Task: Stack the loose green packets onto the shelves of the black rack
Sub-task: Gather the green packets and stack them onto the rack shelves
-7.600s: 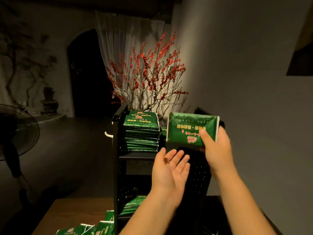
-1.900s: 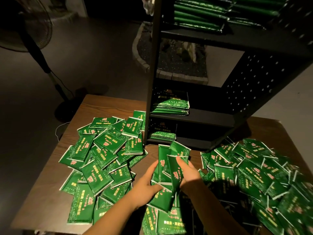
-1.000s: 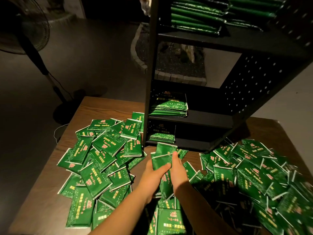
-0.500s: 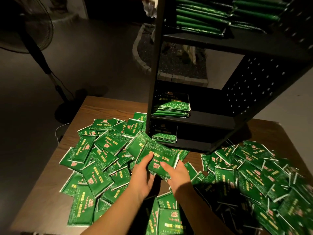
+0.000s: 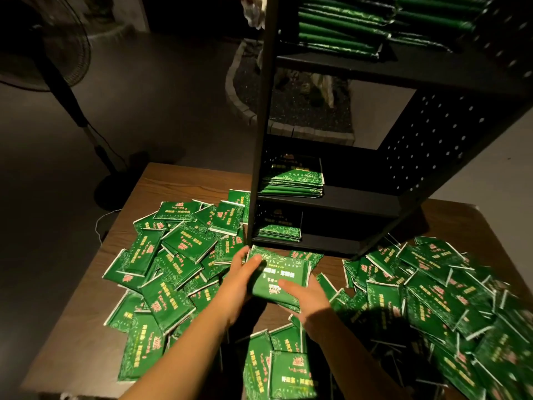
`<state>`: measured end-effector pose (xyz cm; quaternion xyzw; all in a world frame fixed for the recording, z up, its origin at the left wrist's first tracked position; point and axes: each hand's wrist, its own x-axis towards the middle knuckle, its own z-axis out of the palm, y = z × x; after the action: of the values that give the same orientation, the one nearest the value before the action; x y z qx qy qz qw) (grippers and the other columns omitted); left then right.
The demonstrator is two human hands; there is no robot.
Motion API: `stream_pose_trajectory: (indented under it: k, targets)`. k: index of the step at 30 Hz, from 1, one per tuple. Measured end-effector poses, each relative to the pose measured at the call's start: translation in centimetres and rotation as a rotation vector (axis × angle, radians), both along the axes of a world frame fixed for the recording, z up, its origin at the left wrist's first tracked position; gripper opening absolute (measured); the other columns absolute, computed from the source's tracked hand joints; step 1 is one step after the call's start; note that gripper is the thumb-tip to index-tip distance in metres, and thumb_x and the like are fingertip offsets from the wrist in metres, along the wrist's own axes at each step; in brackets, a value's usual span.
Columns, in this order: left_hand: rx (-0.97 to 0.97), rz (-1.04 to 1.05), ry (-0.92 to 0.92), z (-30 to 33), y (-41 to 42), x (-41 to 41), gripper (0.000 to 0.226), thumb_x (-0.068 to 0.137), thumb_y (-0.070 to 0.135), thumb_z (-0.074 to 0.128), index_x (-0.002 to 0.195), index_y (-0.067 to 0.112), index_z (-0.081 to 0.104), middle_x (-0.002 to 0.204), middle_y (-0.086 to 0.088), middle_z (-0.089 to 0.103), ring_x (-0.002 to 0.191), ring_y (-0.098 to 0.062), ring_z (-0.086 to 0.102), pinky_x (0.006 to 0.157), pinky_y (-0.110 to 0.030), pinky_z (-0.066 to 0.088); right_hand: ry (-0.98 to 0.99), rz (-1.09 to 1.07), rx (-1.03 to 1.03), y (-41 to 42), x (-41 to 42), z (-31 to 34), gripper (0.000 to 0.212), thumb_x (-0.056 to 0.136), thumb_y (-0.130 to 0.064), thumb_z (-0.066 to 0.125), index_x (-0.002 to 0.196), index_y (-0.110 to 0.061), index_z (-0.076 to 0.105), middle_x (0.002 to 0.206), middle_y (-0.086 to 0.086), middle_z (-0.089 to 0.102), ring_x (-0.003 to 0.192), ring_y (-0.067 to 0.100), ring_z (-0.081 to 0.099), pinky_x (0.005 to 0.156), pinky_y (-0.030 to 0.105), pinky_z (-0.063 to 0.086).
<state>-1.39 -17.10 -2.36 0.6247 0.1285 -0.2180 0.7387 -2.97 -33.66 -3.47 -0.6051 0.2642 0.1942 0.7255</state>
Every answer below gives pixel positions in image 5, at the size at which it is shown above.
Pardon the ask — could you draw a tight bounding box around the black metal shelf rack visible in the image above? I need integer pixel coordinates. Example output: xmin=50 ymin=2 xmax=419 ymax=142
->
xmin=247 ymin=0 xmax=533 ymax=260

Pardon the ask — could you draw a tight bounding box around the person's right hand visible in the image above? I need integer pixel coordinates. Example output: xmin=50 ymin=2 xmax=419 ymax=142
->
xmin=276 ymin=274 xmax=335 ymax=344

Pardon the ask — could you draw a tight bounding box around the pile of green packets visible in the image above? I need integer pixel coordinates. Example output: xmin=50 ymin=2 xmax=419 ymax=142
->
xmin=100 ymin=188 xmax=533 ymax=400

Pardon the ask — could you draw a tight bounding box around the person's right forearm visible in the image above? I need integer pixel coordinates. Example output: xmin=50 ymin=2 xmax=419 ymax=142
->
xmin=306 ymin=316 xmax=418 ymax=400

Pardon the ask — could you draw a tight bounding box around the white cable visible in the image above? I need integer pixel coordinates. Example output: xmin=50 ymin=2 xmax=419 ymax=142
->
xmin=93 ymin=208 xmax=123 ymax=247

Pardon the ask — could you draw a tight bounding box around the person's left hand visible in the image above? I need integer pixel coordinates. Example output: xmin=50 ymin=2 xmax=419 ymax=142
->
xmin=210 ymin=246 xmax=267 ymax=327

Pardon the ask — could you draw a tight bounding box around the black standing fan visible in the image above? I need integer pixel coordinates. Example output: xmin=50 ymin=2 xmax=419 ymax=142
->
xmin=0 ymin=0 xmax=153 ymax=212

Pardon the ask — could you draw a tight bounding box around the person's left forearm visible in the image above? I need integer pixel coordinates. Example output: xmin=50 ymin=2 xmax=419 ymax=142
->
xmin=120 ymin=312 xmax=230 ymax=400

